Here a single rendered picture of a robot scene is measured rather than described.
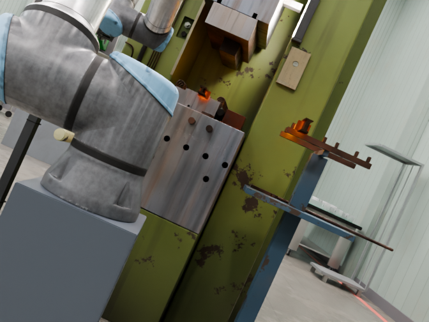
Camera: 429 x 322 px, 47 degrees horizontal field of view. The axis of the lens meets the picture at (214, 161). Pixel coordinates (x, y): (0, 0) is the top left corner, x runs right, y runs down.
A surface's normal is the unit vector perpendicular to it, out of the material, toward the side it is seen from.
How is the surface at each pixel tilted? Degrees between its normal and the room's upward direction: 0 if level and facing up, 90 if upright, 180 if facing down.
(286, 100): 90
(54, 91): 104
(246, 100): 90
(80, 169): 70
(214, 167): 90
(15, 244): 90
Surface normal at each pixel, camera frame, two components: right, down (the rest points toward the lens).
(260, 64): -0.07, -0.03
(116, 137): 0.15, 0.07
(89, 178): 0.12, -0.32
